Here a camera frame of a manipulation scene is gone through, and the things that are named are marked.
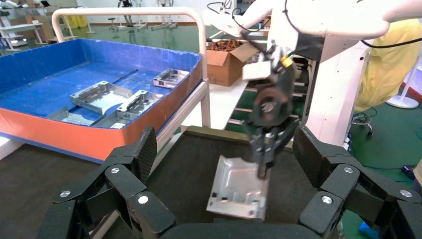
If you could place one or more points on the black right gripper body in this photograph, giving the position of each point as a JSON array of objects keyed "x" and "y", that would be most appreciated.
[{"x": 272, "y": 105}]

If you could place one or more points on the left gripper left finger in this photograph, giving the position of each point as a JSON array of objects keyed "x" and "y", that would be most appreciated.
[{"x": 123, "y": 183}]

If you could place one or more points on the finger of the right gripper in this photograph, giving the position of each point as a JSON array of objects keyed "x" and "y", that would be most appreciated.
[
  {"x": 277, "y": 145},
  {"x": 257, "y": 142}
]

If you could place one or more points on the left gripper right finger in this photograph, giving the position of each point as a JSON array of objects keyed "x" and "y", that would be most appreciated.
[{"x": 346, "y": 186}]

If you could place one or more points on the stamped sheet metal part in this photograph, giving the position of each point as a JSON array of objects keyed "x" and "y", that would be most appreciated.
[
  {"x": 110, "y": 122},
  {"x": 137, "y": 105},
  {"x": 169, "y": 78},
  {"x": 66, "y": 118},
  {"x": 99, "y": 99},
  {"x": 237, "y": 188}
]

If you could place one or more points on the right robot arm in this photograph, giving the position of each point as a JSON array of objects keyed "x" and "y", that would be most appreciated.
[{"x": 329, "y": 16}]

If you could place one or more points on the black tray container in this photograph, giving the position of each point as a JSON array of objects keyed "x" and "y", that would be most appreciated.
[{"x": 184, "y": 171}]

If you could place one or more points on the open cardboard box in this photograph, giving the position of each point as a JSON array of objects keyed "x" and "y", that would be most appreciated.
[{"x": 224, "y": 69}]

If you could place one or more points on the white robot body column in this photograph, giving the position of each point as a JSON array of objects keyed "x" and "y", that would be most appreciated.
[{"x": 333, "y": 99}]

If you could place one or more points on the white round stand base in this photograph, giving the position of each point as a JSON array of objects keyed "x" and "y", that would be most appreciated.
[{"x": 402, "y": 102}]

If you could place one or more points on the person in yellow coat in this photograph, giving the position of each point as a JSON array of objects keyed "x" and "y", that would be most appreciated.
[{"x": 389, "y": 66}]

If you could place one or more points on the blue corrugated plastic box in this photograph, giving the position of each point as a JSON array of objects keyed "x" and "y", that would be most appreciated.
[{"x": 39, "y": 92}]

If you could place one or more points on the yellow plastic canister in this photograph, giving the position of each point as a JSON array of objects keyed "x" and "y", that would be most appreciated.
[
  {"x": 82, "y": 21},
  {"x": 72, "y": 22}
]

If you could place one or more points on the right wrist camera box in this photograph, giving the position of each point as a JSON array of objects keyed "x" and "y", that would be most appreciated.
[{"x": 257, "y": 71}]

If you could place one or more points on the white pipe arch frame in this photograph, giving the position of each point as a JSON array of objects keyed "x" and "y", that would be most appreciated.
[{"x": 132, "y": 10}]

